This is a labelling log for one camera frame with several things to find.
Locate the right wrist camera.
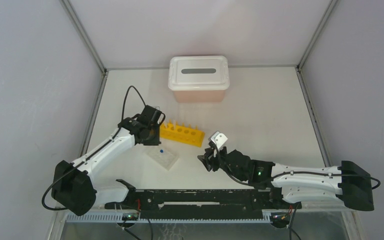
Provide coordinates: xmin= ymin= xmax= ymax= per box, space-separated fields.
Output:
xmin=208 ymin=131 xmax=228 ymax=151

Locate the right camera cable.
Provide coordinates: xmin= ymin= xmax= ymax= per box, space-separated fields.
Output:
xmin=213 ymin=145 xmax=382 ymax=191

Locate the yellow test tube rack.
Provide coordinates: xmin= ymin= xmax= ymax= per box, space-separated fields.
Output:
xmin=159 ymin=121 xmax=205 ymax=148

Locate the pink plastic bin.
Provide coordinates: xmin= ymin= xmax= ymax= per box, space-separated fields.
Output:
xmin=172 ymin=90 xmax=226 ymax=103

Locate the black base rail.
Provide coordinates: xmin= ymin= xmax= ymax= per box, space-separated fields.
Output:
xmin=104 ymin=189 xmax=302 ymax=221

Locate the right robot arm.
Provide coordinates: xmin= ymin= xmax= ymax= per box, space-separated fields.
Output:
xmin=197 ymin=147 xmax=380 ymax=212

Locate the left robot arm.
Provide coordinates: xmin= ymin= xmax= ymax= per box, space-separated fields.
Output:
xmin=41 ymin=105 xmax=166 ymax=216

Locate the camera cable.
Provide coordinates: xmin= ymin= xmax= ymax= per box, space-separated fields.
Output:
xmin=213 ymin=145 xmax=382 ymax=191
xmin=121 ymin=85 xmax=147 ymax=123

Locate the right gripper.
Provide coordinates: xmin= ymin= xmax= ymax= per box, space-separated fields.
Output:
xmin=198 ymin=144 xmax=246 ymax=182

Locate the clear well plate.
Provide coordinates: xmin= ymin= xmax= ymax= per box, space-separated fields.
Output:
xmin=145 ymin=146 xmax=179 ymax=171

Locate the left camera cable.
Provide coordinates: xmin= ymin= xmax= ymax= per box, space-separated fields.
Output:
xmin=121 ymin=85 xmax=147 ymax=123

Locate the white plastic bin lid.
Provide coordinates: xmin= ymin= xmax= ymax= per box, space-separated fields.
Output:
xmin=168 ymin=55 xmax=230 ymax=92

